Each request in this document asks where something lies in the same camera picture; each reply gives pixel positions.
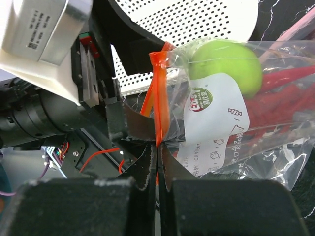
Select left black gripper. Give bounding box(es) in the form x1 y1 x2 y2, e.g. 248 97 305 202
71 0 165 142

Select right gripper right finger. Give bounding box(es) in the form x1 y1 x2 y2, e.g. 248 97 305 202
157 144 309 236

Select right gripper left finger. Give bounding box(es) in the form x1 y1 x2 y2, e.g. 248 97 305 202
0 144 157 236

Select green fake apple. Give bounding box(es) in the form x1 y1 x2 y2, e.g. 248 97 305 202
188 40 262 97

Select clear red-zip bag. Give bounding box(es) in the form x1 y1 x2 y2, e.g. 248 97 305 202
141 38 315 189

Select red fake chili peppers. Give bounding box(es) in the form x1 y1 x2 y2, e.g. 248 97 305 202
226 64 315 148

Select white perforated plastic basket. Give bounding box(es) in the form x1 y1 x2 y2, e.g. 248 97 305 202
108 0 259 97

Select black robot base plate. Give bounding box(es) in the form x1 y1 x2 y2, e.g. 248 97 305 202
41 127 138 180

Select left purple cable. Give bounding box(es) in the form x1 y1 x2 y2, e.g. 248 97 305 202
0 157 62 197

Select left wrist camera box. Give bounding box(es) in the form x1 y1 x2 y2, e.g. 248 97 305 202
0 0 93 104

